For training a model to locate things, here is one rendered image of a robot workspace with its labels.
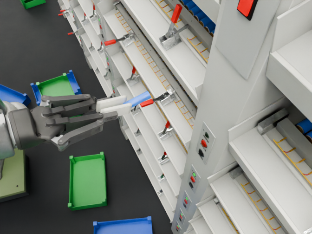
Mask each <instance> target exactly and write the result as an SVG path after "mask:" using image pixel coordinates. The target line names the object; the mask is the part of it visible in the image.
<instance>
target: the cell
mask: <svg viewBox="0 0 312 234"><path fill-rule="evenodd" d="M150 98H151V96H150V94H149V92H148V91H146V92H144V93H142V94H140V95H138V96H136V97H134V98H132V99H130V100H128V101H126V102H124V103H123V104H128V103H131V104H132V107H134V106H136V105H138V104H140V103H142V102H144V101H146V100H148V99H150Z"/></svg>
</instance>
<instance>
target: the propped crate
mask: <svg viewBox="0 0 312 234"><path fill-rule="evenodd" d="M36 85H37V87H38V89H39V92H40V94H41V96H43V95H47V96H52V97H55V96H67V95H75V94H74V91H73V89H72V86H71V84H70V82H69V79H68V77H67V75H66V73H63V75H62V76H59V77H56V78H53V79H50V80H47V81H44V82H41V83H39V82H36ZM82 115H83V114H80V115H77V116H74V117H79V116H82ZM71 118H72V117H71Z"/></svg>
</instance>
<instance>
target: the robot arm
mask: <svg viewBox="0 0 312 234"><path fill-rule="evenodd" d="M126 100H127V96H126V95H123V96H119V97H114V98H109V97H105V98H101V99H97V98H96V97H92V98H91V97H90V94H79V95H67V96H55V97H52V96H47V95H43V96H41V103H40V106H37V107H35V108H33V109H31V110H30V109H28V108H27V107H26V106H25V105H24V104H22V103H19V102H7V101H2V100H1V99H0V180H1V179H2V170H3V165H4V160H5V158H9V157H12V156H14V155H15V151H14V149H15V148H18V149H19V150H24V149H28V148H31V147H35V146H37V145H39V144H40V143H53V144H55V145H56V146H57V147H58V150H59V151H64V150H65V149H66V148H67V147H68V146H70V145H71V144H73V143H76V142H78V141H80V140H83V139H85V138H87V137H90V136H92V135H94V134H97V133H99V132H101V131H102V130H103V124H104V122H107V121H111V120H115V119H117V117H118V116H122V115H126V114H130V111H131V107H132V104H131V103H128V104H123V103H124V102H126ZM95 109H96V112H97V113H96V114H90V115H85V116H79V117H74V116H77V115H80V114H84V113H87V112H90V111H94V110H95ZM98 112H100V113H98ZM71 117H72V118H71ZM71 130H73V131H71ZM69 131H71V132H69ZM67 132H69V133H67ZM62 133H67V134H65V135H64V136H63V135H60V134H62ZM59 135H60V136H59Z"/></svg>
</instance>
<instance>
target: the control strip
mask: <svg viewBox="0 0 312 234"><path fill-rule="evenodd" d="M280 1H281V0H226V2H225V6H224V10H223V14H222V19H221V23H220V28H219V31H218V36H217V40H216V44H215V46H216V48H217V49H218V50H219V51H220V52H221V53H222V54H223V55H224V56H225V57H226V59H227V60H228V61H229V62H230V63H231V64H232V65H233V66H234V67H235V68H236V70H237V71H238V72H239V73H240V74H241V75H242V76H243V77H244V78H245V79H248V77H249V75H250V72H251V70H252V67H253V65H254V63H255V61H256V58H257V56H258V54H259V51H260V49H261V46H262V44H263V41H264V39H265V37H266V34H267V32H268V29H269V27H270V25H271V22H272V20H273V18H274V15H275V13H276V11H277V8H278V6H279V4H280Z"/></svg>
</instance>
